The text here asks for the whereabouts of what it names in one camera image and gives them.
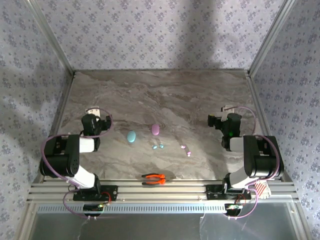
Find blue earbud charging case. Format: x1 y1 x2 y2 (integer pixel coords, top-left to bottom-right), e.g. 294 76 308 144
126 130 137 144

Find red white striped card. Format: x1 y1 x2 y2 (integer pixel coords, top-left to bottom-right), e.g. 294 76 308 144
252 181 272 200

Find black circuit board holder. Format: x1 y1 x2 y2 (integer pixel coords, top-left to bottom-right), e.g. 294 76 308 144
83 203 106 217
224 203 244 216

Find grey metal panel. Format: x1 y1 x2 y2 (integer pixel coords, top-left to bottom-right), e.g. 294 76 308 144
24 212 308 240

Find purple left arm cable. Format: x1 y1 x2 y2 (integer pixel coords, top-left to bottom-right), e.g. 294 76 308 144
40 107 114 221

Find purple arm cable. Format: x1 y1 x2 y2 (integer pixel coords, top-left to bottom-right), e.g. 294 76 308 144
40 107 114 221
226 106 282 221

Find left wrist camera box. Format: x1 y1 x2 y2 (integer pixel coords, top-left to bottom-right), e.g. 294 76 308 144
84 107 102 117

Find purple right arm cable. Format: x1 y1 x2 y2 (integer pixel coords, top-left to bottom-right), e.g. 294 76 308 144
226 106 282 221

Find aluminium table side rail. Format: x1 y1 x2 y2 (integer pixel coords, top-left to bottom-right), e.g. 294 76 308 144
246 71 293 183
29 72 77 183

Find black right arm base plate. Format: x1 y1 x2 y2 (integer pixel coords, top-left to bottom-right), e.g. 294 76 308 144
206 184 252 201

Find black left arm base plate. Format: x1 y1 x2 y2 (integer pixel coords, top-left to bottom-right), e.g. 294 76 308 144
72 184 119 201

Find orange handled pliers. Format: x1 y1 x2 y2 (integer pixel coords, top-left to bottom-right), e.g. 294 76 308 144
141 173 176 187

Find aluminium mounting rail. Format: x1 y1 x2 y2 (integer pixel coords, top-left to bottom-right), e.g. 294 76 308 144
26 178 300 204

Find aluminium frame post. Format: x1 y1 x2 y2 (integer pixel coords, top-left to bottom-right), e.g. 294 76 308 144
24 0 76 76
249 0 298 76

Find grey slotted cable duct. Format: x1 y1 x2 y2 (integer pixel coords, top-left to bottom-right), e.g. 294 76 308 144
37 202 293 215

